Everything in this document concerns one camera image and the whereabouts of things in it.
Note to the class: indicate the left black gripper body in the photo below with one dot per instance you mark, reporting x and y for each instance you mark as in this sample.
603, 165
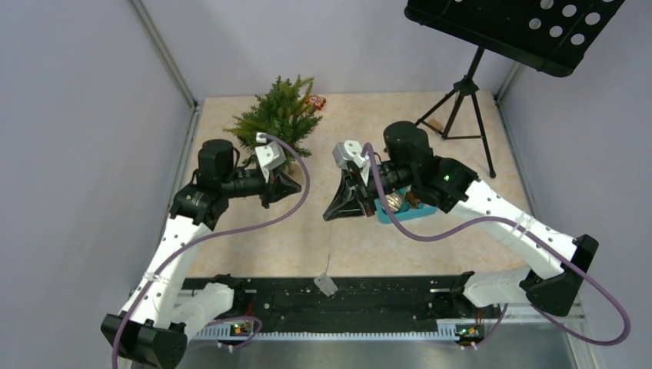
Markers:
265, 197

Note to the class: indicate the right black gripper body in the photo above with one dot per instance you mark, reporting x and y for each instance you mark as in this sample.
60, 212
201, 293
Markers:
365, 194

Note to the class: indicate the teal plastic tray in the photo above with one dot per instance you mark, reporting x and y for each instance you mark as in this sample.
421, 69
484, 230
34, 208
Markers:
410, 214

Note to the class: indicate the small green christmas tree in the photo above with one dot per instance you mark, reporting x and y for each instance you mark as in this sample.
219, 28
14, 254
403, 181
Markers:
284, 112

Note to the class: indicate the clear light string battery box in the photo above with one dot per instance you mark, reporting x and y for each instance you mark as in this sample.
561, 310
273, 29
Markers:
326, 284

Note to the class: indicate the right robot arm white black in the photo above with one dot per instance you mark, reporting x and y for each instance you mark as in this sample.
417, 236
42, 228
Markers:
554, 263

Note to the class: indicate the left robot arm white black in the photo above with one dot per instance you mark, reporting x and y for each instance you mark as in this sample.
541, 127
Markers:
152, 328

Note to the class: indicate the silver striped ball ornament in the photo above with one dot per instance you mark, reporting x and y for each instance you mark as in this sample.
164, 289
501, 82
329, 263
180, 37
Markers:
396, 202

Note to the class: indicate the pine cone ornament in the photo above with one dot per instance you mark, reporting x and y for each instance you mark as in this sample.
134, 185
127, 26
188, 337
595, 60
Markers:
411, 198

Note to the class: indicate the red gift box ornament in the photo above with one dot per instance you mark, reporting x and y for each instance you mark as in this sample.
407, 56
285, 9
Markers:
316, 101

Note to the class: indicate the small wooden block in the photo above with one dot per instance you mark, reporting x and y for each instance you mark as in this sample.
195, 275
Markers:
435, 124

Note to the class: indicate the black music stand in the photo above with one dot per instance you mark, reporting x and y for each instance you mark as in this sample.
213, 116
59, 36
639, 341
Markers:
549, 36

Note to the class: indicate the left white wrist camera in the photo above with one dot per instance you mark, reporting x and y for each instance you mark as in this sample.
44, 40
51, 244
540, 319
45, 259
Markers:
270, 155

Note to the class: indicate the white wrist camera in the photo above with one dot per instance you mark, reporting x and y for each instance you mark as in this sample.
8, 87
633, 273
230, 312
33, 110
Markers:
351, 151
270, 155

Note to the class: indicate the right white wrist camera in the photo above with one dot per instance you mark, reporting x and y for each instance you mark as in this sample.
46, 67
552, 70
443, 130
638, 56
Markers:
351, 151

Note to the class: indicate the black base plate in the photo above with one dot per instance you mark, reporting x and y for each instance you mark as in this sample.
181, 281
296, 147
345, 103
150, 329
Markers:
396, 304

